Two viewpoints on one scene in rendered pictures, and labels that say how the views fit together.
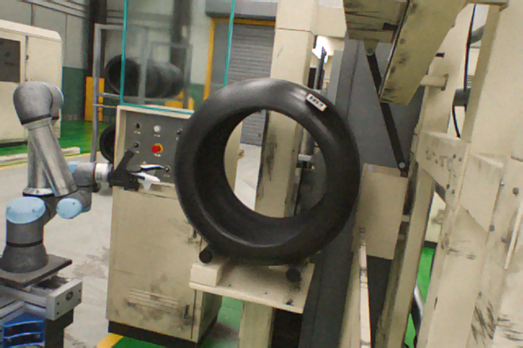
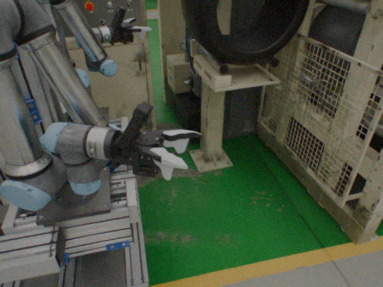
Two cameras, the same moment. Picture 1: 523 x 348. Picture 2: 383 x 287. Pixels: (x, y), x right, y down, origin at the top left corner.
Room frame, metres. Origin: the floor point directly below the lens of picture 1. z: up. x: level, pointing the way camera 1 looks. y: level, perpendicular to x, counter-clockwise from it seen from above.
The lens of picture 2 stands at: (0.07, 0.96, 1.45)
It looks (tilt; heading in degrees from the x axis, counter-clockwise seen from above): 35 degrees down; 331
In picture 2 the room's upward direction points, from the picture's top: straight up
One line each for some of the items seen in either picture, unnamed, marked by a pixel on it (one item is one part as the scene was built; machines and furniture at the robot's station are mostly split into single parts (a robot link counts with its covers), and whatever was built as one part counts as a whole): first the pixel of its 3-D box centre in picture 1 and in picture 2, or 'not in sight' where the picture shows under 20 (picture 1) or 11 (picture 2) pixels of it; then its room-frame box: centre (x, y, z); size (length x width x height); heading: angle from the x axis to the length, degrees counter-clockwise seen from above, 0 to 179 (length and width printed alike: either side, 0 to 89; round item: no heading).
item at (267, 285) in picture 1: (257, 274); (234, 73); (1.37, -0.03, 0.80); 0.37 x 0.36 x 0.02; 78
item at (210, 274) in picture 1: (221, 256); (210, 69); (1.40, 0.11, 0.83); 0.36 x 0.09 x 0.06; 168
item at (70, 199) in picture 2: not in sight; (72, 180); (0.92, 0.94, 0.77); 0.15 x 0.15 x 0.10
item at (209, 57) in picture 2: (222, 238); (211, 58); (1.39, 0.11, 0.90); 0.35 x 0.05 x 0.05; 168
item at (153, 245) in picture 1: (173, 223); (109, 67); (2.24, 0.46, 0.63); 0.56 x 0.41 x 1.27; 78
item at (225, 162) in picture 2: not in sight; (210, 156); (1.62, -0.06, 0.02); 0.27 x 0.27 x 0.04; 78
